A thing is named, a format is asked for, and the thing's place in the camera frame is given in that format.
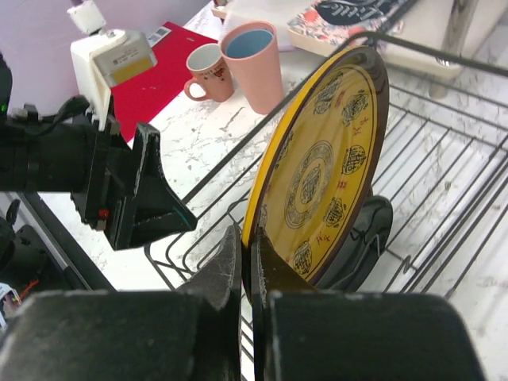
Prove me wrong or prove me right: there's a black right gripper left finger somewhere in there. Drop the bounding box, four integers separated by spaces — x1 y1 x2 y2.
1 225 241 380

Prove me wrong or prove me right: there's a red folder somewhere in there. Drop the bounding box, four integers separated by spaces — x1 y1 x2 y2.
112 22 215 142

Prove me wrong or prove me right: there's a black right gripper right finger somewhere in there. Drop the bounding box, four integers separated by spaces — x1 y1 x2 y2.
250 230 485 380

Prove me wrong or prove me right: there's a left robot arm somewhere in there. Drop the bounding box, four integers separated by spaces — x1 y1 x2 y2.
1 63 197 250

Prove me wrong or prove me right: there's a black wire dish rack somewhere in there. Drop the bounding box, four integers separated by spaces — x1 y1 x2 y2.
144 31 508 372

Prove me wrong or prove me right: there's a pink plastic tumbler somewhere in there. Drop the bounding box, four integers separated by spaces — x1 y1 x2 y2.
219 21 284 115

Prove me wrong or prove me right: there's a pink ceramic mug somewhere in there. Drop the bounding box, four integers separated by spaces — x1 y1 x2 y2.
183 43 234 102

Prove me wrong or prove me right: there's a yellow patterned plate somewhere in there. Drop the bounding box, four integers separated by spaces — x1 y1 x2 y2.
241 46 389 285

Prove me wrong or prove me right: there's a black plate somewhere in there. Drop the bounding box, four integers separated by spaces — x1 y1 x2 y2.
316 195 394 292

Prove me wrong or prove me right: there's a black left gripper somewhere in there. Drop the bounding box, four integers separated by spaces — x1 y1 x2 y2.
71 106 197 250

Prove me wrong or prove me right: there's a floral cover book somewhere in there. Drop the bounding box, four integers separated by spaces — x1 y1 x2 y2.
287 0 417 56

